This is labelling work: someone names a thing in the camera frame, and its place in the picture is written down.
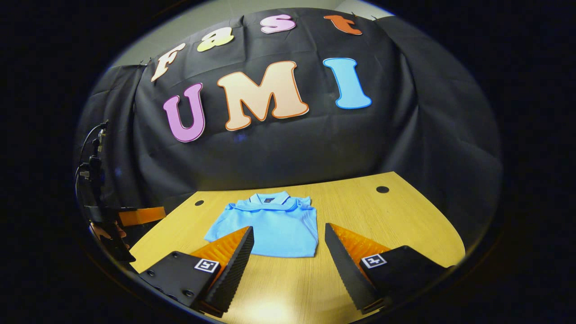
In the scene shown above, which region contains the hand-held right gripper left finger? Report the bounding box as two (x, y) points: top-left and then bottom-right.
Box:
(139, 226), (255, 318)

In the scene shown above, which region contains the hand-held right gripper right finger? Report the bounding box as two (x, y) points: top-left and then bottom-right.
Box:
(324, 223), (450, 315)

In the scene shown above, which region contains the light blue T-shirt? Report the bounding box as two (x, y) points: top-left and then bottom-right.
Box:
(204, 191), (319, 258)

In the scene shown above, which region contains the black backdrop cloth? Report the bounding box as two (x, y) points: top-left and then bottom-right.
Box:
(74, 7), (502, 234)

